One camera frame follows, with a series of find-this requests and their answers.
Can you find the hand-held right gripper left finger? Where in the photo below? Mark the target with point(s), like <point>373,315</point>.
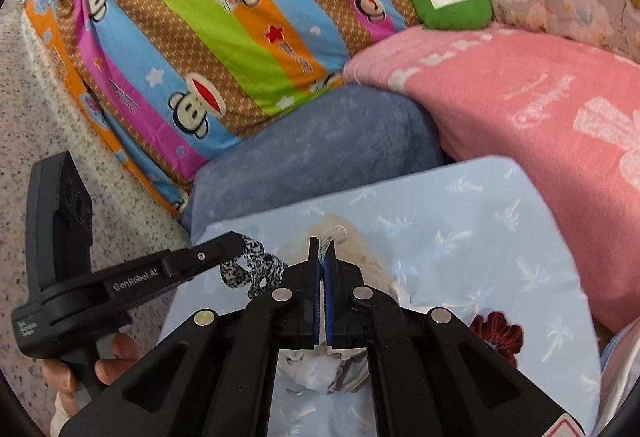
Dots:
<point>315,302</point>

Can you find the blue-grey plush pillow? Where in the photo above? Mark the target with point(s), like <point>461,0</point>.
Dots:
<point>310,142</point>

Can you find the colourful striped cartoon pillow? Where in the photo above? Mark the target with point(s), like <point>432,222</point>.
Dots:
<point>200,17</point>

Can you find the person's left hand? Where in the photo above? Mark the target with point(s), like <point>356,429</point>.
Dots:
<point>117,362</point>

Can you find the bin with white liner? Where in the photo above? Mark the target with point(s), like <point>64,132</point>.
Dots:
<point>620,367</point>

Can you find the pink plush blanket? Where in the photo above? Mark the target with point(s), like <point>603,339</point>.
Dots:
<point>500,117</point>

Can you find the green round cushion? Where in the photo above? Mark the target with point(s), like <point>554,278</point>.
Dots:
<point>450,12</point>

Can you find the light blue patterned board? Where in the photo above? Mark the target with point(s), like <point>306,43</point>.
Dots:
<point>450,237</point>

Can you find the white tissue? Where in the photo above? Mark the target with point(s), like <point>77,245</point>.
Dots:
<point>315,372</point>

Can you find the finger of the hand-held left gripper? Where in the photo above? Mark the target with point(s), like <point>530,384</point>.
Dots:
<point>210,254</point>

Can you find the dark red velvet scrunchie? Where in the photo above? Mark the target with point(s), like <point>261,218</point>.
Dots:
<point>500,332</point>

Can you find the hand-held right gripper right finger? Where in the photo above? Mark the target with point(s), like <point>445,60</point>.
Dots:
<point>330,304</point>

